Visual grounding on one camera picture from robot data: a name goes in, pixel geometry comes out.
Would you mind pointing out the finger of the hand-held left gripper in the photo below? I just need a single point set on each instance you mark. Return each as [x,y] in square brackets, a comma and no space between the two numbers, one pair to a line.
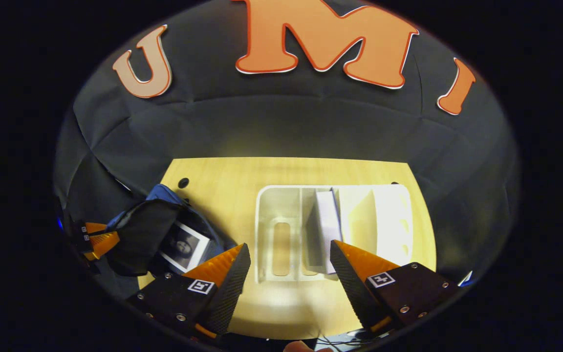
[95,228]
[103,243]

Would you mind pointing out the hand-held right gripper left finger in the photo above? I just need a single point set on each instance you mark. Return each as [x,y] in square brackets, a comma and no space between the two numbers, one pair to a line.
[227,293]

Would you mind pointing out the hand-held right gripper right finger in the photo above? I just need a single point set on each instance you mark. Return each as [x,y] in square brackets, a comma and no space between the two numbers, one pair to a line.
[352,288]

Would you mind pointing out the blue schoolbag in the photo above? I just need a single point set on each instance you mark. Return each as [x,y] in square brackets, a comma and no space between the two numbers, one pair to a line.
[140,234]

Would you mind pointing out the white book with portrait cover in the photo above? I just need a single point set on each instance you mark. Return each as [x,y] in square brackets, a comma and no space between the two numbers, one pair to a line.
[184,247]

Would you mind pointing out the white book with dark cover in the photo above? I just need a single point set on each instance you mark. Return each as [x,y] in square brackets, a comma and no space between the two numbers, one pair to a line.
[328,220]

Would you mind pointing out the white bookshelf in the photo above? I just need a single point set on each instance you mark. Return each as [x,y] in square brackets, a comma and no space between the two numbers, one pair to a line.
[281,205]

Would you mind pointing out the black desk grommet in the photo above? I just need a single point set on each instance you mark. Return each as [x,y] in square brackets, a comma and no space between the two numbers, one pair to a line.
[183,183]

